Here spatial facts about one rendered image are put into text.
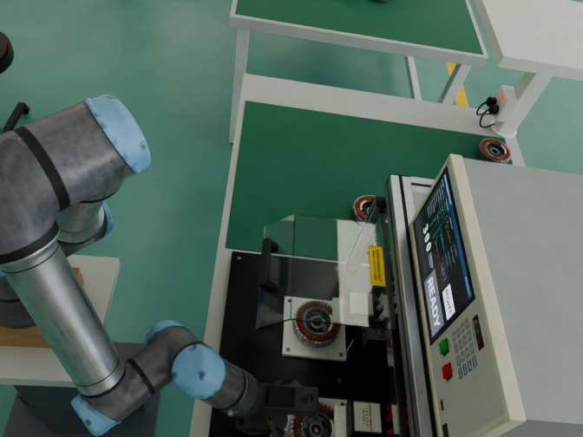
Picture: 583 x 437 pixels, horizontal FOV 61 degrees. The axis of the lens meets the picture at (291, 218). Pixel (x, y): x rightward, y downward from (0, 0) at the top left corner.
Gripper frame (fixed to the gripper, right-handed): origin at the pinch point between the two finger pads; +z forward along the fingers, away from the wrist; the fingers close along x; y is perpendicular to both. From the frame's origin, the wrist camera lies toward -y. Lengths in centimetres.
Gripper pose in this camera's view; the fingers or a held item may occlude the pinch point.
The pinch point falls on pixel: (304, 424)
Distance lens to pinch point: 109.4
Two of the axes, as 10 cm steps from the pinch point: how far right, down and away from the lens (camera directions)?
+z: 4.7, 5.5, 6.9
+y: -8.8, 2.7, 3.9
